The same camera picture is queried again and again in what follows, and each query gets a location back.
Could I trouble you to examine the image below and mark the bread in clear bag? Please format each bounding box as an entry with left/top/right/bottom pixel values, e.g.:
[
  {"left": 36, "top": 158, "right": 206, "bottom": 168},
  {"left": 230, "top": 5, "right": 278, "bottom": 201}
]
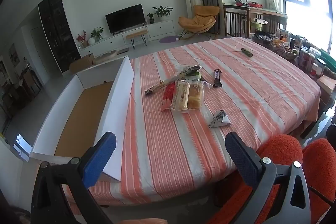
[{"left": 171, "top": 81, "right": 190, "bottom": 112}]

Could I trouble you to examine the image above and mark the wooden dining chair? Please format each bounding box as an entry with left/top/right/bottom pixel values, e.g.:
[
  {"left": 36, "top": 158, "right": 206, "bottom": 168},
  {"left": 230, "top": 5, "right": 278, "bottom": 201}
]
[{"left": 247, "top": 3, "right": 288, "bottom": 38}]

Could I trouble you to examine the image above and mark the large green potted plant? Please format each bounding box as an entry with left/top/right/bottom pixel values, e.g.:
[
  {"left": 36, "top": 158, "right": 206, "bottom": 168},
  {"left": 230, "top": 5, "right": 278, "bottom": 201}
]
[{"left": 152, "top": 5, "right": 174, "bottom": 22}]

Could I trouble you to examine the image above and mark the plant in white vase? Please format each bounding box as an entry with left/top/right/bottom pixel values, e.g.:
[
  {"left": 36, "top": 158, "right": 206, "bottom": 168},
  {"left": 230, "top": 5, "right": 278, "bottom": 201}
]
[{"left": 88, "top": 27, "right": 104, "bottom": 45}]

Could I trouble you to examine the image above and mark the red flower plant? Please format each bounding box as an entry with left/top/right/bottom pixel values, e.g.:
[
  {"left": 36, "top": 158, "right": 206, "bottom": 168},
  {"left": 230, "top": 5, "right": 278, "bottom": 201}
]
[{"left": 76, "top": 30, "right": 89, "bottom": 48}]

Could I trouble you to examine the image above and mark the orange flat box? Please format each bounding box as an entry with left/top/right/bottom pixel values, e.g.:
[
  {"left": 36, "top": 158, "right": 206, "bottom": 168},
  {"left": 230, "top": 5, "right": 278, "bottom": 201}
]
[{"left": 316, "top": 75, "right": 336, "bottom": 99}]

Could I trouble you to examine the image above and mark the clear plastic snack packet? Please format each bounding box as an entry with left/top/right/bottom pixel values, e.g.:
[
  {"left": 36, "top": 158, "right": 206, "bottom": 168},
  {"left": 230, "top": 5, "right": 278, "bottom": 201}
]
[{"left": 175, "top": 64, "right": 191, "bottom": 75}]

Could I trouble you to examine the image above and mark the red upholstered chair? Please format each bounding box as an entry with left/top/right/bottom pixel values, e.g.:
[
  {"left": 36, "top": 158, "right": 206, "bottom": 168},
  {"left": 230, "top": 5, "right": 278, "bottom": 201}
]
[
  {"left": 302, "top": 139, "right": 336, "bottom": 214},
  {"left": 207, "top": 134, "right": 303, "bottom": 224}
]

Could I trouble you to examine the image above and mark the purple floor mat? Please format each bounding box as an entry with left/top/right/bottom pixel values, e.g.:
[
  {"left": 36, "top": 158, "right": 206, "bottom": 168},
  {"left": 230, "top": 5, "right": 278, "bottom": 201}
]
[{"left": 159, "top": 35, "right": 179, "bottom": 43}]

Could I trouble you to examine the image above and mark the long beige snack packet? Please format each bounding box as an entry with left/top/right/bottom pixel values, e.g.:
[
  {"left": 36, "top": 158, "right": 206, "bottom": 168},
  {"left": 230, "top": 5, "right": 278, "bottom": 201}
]
[{"left": 144, "top": 65, "right": 202, "bottom": 96}]

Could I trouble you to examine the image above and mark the wall picture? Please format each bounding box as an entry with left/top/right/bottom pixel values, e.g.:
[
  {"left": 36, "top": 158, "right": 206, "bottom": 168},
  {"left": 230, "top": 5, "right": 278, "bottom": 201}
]
[{"left": 9, "top": 43, "right": 19, "bottom": 63}]

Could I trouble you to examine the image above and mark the black display cabinet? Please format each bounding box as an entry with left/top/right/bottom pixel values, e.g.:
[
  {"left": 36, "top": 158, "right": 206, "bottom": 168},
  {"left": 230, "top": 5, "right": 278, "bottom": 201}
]
[{"left": 38, "top": 0, "right": 81, "bottom": 73}]

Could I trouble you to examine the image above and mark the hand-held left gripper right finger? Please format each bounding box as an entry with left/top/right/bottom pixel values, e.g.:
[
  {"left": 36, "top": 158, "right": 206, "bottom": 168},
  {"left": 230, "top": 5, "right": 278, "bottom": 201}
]
[{"left": 225, "top": 132, "right": 311, "bottom": 224}]

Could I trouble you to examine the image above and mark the wicker basket of snacks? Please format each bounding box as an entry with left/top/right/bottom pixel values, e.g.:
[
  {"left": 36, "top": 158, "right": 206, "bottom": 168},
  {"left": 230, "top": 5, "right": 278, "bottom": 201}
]
[{"left": 270, "top": 40, "right": 300, "bottom": 60}]

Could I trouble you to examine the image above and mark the brown cardboard box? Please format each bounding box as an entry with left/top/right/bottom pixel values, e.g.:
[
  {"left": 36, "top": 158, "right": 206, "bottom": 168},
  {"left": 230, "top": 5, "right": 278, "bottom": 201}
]
[{"left": 69, "top": 53, "right": 95, "bottom": 73}]

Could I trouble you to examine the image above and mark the cluster of small bottles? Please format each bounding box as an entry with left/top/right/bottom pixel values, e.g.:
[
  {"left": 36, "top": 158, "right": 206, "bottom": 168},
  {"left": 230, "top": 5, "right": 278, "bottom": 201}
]
[{"left": 278, "top": 28, "right": 306, "bottom": 50}]

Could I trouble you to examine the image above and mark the green white seat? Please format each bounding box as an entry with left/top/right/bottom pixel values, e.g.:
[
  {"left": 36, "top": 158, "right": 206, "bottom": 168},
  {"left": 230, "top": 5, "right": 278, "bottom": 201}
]
[{"left": 251, "top": 18, "right": 269, "bottom": 31}]

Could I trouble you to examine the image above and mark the green plastic container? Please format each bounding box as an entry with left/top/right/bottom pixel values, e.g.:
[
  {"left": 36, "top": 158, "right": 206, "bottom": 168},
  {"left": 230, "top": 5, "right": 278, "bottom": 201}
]
[{"left": 319, "top": 51, "right": 336, "bottom": 69}]

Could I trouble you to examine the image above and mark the wooden stool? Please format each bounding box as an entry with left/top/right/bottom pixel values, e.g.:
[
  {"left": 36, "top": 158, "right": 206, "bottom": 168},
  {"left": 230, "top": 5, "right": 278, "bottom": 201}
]
[{"left": 125, "top": 29, "right": 149, "bottom": 50}]

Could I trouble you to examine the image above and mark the orange striped tablecloth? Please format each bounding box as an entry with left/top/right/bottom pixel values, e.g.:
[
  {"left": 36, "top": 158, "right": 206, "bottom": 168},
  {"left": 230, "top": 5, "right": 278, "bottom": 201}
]
[{"left": 63, "top": 36, "right": 322, "bottom": 206}]

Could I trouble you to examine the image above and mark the green white snack packet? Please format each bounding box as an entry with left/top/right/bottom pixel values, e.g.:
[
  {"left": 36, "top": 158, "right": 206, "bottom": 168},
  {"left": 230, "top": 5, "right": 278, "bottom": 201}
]
[{"left": 188, "top": 70, "right": 204, "bottom": 83}]

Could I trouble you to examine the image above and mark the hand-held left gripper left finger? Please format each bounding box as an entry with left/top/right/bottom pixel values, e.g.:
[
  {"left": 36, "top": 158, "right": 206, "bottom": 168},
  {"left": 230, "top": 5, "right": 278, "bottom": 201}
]
[{"left": 30, "top": 131, "right": 117, "bottom": 224}]

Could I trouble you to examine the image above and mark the black television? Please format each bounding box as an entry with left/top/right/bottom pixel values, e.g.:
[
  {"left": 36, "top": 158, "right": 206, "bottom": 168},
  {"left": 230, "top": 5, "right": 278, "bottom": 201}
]
[{"left": 105, "top": 4, "right": 146, "bottom": 35}]

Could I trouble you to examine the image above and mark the orange lounge chair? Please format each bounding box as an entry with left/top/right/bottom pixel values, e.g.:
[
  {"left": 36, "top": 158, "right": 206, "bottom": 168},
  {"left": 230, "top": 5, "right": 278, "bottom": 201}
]
[{"left": 178, "top": 5, "right": 220, "bottom": 39}]

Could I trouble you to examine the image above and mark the dark chocolate bar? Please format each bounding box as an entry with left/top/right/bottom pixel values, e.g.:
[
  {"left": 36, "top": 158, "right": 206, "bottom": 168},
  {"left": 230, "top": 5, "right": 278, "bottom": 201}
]
[{"left": 213, "top": 70, "right": 223, "bottom": 88}]

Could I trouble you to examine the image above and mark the glass bowl of dark packets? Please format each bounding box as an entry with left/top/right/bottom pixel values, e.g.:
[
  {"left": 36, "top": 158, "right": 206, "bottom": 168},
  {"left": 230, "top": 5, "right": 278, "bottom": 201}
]
[{"left": 252, "top": 30, "right": 274, "bottom": 46}]

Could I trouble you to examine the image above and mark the white cardboard box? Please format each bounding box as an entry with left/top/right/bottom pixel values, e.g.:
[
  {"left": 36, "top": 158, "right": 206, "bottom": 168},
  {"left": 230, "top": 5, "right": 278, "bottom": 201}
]
[{"left": 29, "top": 56, "right": 135, "bottom": 182}]

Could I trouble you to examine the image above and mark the white TV cabinet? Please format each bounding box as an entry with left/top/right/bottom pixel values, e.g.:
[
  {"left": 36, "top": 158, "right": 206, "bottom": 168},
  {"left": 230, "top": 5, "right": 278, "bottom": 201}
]
[{"left": 79, "top": 20, "right": 175, "bottom": 58}]

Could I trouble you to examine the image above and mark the wooden slatted chair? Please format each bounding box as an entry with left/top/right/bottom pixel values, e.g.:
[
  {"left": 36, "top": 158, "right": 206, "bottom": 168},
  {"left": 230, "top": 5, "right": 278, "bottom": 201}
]
[{"left": 223, "top": 5, "right": 250, "bottom": 38}]

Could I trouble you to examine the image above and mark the red snack packet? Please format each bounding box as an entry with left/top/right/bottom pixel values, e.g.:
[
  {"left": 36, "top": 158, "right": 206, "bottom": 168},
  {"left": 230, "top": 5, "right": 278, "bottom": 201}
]
[{"left": 161, "top": 82, "right": 177, "bottom": 111}]

